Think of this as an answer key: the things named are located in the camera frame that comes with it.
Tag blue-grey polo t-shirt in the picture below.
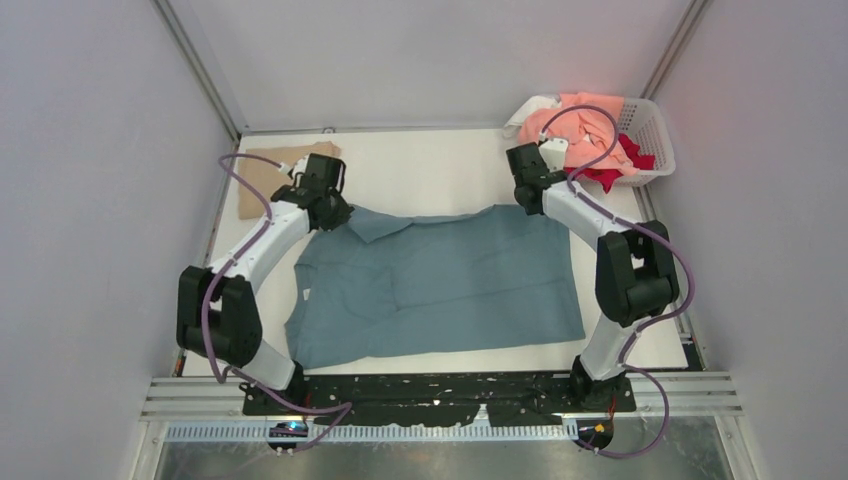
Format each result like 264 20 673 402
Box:
286 205 585 369

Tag aluminium front rail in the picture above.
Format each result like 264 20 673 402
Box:
141 371 743 442

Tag folded tan t-shirt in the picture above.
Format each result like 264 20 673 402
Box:
237 141 341 220

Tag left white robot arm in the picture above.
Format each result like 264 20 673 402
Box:
176 153 354 414

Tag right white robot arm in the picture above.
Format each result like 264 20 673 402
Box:
506 140 680 411

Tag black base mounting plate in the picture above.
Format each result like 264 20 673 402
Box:
241 370 637 429

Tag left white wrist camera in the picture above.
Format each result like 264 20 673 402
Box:
277 163 294 177

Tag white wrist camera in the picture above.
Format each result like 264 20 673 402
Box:
538 137 570 171
277 163 294 177

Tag red t-shirt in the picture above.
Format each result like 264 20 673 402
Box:
564 133 656 193

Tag white plastic laundry basket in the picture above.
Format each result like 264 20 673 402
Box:
531 97 676 187

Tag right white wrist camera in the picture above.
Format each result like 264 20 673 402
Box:
538 137 570 171

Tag white t-shirt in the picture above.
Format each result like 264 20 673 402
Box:
501 94 561 139

